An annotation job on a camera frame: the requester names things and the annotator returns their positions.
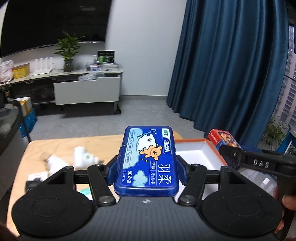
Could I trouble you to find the white plug-in vaporizer green button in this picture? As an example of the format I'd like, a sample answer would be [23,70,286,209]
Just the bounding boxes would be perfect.
[73,146,99,170]

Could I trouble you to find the blue floss pick tin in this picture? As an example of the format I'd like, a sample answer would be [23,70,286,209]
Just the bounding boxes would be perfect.
[113,126,179,197]

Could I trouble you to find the red playing card box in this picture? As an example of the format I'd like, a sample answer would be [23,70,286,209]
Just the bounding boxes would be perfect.
[207,128,242,171]

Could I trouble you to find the black charger adapter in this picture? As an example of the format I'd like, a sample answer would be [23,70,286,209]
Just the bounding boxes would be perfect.
[25,178,43,193]

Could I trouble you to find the person's right hand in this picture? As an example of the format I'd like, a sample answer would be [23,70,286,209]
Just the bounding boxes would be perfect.
[273,187,296,233]

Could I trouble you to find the orange white shoebox lid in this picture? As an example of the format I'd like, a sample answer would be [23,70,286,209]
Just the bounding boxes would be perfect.
[175,138,277,195]

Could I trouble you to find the white vaporizer with glass bottle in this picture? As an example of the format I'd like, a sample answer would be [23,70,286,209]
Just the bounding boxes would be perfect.
[41,152,70,177]

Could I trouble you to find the white TV cabinet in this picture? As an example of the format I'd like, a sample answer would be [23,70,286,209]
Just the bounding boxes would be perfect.
[1,69,123,113]

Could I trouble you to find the blue plastic bag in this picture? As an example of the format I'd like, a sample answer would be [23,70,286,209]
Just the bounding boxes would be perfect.
[19,109,37,138]

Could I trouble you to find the blue curtain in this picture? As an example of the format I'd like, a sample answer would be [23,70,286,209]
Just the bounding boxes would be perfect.
[166,1,288,147]

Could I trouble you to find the cardboard box on floor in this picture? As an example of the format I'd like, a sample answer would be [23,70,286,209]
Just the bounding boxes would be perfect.
[16,96,32,116]

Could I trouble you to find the black green box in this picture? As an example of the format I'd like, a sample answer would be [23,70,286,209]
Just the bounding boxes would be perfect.
[97,50,115,64]

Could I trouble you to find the white wifi router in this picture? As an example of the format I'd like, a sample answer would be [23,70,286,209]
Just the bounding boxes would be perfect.
[32,57,53,76]

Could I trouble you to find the potted plant on cabinet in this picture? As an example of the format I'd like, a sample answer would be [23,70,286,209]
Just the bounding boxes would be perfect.
[55,31,87,72]

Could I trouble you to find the yellow box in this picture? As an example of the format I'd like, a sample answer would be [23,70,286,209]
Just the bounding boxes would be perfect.
[13,63,30,79]

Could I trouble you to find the white plastic bag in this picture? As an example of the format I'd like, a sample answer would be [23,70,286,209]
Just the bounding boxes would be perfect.
[0,60,14,84]

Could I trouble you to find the wall mounted television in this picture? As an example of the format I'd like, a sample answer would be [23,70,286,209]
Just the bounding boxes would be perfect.
[1,0,112,57]

